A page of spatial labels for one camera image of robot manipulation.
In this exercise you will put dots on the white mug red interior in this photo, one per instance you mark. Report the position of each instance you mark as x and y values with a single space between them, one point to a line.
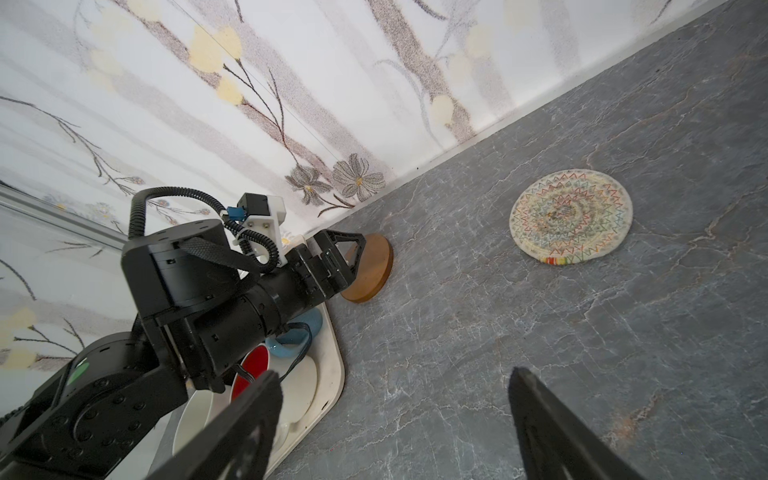
252 369

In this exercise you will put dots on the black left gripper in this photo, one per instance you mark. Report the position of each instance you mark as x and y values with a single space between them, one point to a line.
323 275

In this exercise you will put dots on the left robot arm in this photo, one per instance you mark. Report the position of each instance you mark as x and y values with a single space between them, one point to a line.
201 307

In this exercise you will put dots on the beige plastic tray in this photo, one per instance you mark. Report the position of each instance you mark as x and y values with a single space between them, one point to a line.
327 356

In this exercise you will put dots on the multicolour woven round coaster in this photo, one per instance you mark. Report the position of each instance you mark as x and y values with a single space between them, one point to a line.
571 216

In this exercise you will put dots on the plain white mug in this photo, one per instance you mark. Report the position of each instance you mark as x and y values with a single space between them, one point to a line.
199 411

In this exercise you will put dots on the blue floral mug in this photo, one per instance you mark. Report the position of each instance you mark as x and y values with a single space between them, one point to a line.
300 334

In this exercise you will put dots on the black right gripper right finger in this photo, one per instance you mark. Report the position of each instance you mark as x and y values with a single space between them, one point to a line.
554 443

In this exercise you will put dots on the dark brown round wooden coaster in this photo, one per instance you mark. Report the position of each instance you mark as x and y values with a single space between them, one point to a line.
374 270

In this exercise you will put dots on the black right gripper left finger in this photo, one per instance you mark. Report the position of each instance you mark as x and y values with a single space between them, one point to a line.
237 444

